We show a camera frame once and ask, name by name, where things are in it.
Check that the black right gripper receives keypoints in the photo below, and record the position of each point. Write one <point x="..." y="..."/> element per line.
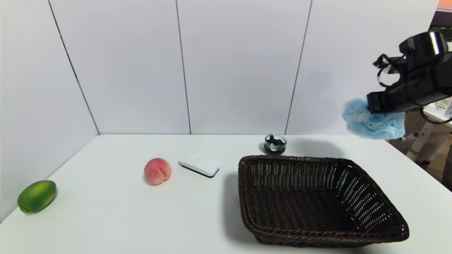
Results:
<point x="375" y="101"/>

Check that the blue mesh bath loofah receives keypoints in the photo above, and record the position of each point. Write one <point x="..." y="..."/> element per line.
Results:
<point x="370" y="125"/>

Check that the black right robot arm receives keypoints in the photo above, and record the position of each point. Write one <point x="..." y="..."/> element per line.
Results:
<point x="423" y="42"/>

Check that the brown wicker basket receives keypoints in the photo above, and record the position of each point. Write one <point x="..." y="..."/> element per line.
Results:
<point x="317" y="211"/>

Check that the white side table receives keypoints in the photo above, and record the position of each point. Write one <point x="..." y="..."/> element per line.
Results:
<point x="423" y="141"/>

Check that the clear plastic bottle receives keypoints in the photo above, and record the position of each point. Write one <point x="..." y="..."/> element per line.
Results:
<point x="448" y="110"/>

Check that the dark grey furniture piece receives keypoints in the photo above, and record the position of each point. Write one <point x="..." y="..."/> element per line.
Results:
<point x="447" y="169"/>

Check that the dark overhead shelf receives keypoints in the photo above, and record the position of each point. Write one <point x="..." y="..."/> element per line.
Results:
<point x="444" y="19"/>

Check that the small glass jar black contents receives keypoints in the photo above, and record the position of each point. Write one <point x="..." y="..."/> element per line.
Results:
<point x="275" y="145"/>

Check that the flat white box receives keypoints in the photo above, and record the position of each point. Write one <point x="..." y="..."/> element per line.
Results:
<point x="199" y="163"/>

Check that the pink peach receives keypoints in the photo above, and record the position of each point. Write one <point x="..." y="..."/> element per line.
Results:
<point x="157" y="171"/>

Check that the green oval fruit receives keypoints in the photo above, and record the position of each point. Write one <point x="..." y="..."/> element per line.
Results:
<point x="36" y="196"/>

